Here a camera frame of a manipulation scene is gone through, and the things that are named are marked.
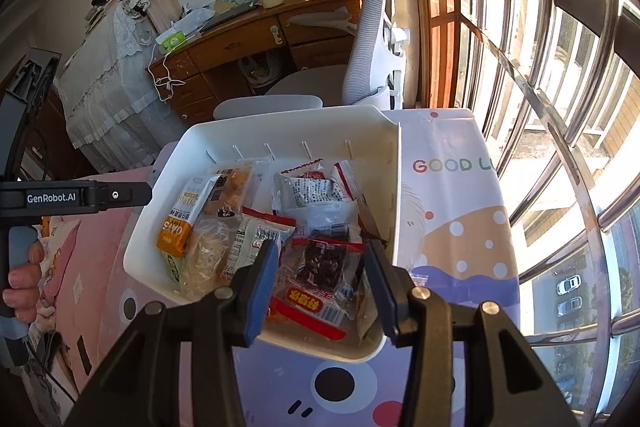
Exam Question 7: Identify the small red packet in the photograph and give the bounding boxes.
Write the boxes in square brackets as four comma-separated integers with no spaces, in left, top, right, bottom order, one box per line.
[332,161,358,202]

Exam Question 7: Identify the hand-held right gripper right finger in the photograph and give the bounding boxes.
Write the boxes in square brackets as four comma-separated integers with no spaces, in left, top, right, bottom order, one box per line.
[364,241,571,427]

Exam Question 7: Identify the stack of books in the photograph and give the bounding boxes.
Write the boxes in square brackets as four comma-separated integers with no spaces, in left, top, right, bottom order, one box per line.
[84,4,122,34]

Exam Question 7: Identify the clear red label packet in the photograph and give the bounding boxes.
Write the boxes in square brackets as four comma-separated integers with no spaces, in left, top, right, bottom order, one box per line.
[267,237,368,342]

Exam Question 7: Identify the white cable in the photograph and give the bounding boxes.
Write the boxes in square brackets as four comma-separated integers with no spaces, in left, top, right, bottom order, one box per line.
[146,42,183,102]

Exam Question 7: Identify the white plastic bag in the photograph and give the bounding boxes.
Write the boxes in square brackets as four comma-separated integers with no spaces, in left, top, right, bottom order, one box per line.
[172,7,216,35]

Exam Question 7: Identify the grey office chair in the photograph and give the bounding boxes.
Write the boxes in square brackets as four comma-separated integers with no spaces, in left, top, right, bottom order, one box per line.
[214,0,416,120]

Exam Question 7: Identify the white plastic bin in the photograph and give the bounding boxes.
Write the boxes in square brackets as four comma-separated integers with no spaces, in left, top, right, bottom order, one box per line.
[122,104,403,364]

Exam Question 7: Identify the dark keyboard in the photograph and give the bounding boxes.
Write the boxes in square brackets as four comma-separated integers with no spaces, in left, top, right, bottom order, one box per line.
[200,2,261,32]

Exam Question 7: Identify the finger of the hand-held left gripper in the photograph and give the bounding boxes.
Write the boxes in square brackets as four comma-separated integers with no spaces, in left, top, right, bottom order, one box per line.
[97,181,153,208]

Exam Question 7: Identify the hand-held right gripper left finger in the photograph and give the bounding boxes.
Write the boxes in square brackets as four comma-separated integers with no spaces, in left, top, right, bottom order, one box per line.
[65,239,281,427]

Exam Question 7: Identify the pink bed sheet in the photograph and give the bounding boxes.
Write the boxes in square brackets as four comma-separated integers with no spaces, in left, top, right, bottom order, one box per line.
[30,207,132,408]

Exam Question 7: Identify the waste bin with bag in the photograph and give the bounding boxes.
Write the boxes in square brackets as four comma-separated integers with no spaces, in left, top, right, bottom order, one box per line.
[239,52,281,88]

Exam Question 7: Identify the cartoon tablecloth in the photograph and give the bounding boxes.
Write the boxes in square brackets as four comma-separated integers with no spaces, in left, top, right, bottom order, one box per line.
[95,107,522,427]

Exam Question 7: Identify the green tissue box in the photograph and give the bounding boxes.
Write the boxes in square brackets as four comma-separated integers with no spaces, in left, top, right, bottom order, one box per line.
[156,29,188,54]

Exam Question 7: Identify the golden pastry packet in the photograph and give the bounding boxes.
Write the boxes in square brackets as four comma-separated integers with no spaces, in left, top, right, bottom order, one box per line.
[207,159,271,218]

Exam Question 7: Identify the wooden desk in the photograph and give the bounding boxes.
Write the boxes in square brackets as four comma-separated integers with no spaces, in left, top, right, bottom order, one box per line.
[147,0,366,128]

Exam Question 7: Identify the printed pillow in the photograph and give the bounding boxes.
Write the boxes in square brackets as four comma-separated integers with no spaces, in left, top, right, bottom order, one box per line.
[39,217,82,319]

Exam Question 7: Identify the metal window grille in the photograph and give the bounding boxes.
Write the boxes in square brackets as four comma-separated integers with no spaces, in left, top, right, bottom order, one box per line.
[420,0,640,427]

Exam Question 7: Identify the white parked car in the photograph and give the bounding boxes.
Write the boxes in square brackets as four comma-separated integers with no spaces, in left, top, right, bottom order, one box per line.
[555,274,583,295]

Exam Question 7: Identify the person's left hand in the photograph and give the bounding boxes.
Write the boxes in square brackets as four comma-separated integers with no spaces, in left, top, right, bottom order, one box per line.
[2,241,48,323]

